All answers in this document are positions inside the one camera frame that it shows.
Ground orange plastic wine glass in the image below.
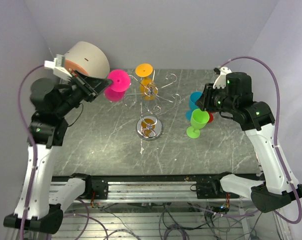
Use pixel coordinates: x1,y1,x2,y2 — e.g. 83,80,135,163
135,63,157,101

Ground chrome wine glass rack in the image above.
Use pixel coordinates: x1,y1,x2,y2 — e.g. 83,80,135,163
122,73,181,141

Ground round mini drawer cabinet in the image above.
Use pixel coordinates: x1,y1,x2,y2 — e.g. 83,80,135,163
64,41,110,78

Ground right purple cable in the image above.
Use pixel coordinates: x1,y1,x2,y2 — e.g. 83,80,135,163
220,56,302,225

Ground floor cable bundle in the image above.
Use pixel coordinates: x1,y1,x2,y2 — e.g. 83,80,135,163
50,199,271,240

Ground red plastic wine glass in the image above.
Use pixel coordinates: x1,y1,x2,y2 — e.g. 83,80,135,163
208,112,214,123

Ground purple cable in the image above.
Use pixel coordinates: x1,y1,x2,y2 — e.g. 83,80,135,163
17,63,46,240
220,56,302,225

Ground blue plastic wine glass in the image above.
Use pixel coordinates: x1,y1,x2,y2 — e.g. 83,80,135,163
185,91,198,121

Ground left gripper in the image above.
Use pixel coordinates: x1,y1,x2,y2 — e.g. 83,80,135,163
54,68,113,118

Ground pink plastic wine glass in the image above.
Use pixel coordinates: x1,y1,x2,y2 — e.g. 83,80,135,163
104,69,131,102

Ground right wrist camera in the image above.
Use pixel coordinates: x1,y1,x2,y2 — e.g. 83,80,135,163
213,66,232,89

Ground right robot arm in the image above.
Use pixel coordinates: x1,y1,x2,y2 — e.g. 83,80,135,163
196,69,302,213

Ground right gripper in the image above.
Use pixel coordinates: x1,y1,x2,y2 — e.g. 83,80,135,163
195,82,237,114

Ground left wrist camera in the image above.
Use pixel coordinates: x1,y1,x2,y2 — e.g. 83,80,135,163
44,54,72,81

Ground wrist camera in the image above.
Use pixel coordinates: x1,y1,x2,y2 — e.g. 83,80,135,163
213,66,232,89
44,54,72,81

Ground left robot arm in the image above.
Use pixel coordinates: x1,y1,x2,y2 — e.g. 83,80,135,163
3,71,113,234

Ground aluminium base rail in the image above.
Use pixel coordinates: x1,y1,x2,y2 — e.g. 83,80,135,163
48,174,259,203

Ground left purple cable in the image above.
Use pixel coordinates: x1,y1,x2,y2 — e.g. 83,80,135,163
17,63,46,240

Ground green plastic wine glass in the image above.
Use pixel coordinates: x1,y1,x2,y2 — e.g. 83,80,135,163
186,108,210,139

